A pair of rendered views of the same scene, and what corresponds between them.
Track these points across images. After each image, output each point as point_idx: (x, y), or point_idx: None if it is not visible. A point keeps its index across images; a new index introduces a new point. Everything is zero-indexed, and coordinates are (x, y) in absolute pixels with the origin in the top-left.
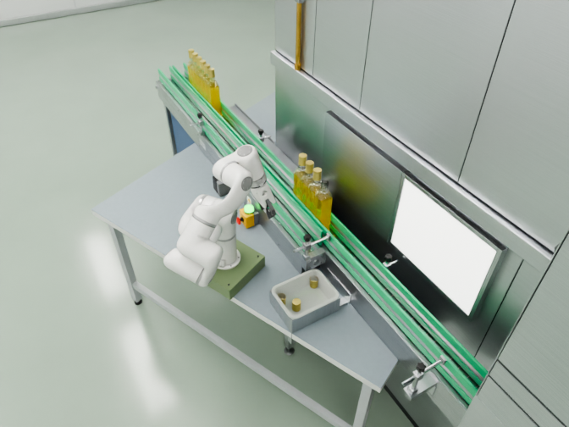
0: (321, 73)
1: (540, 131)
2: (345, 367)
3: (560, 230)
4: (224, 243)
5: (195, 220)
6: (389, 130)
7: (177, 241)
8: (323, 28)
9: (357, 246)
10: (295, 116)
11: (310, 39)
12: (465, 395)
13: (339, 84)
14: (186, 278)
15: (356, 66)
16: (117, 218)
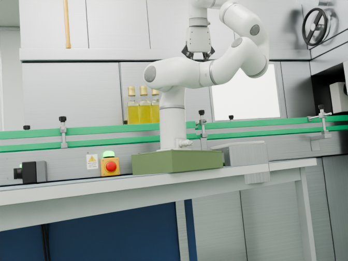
0: (100, 41)
1: (258, 3)
2: (300, 160)
3: (285, 38)
4: (185, 112)
5: (240, 4)
6: (182, 47)
7: (246, 17)
8: (96, 8)
9: None
10: (64, 98)
11: (81, 20)
12: (327, 127)
13: (124, 40)
14: (261, 59)
15: (140, 20)
16: None
